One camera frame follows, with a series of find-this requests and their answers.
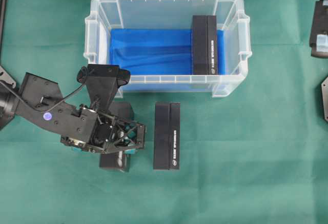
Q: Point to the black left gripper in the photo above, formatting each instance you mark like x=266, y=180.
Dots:
x=99, y=141

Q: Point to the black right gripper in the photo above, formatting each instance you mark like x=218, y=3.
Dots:
x=318, y=35

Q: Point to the black camera box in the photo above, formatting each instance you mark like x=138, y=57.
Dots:
x=204, y=45
x=117, y=157
x=166, y=154

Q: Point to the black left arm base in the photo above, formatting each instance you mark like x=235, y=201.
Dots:
x=7, y=98

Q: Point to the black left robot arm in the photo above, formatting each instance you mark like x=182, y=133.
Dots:
x=87, y=119

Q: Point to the blue cloth in case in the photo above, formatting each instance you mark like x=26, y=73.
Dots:
x=157, y=51

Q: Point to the clear plastic storage case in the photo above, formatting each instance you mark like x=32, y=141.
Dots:
x=106, y=15

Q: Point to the green table cloth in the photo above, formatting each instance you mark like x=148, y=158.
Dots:
x=258, y=155

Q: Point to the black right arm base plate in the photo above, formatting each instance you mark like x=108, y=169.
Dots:
x=324, y=97

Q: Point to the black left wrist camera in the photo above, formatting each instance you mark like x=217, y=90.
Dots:
x=102, y=82

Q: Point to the black aluminium frame rail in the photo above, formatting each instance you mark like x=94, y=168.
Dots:
x=3, y=4

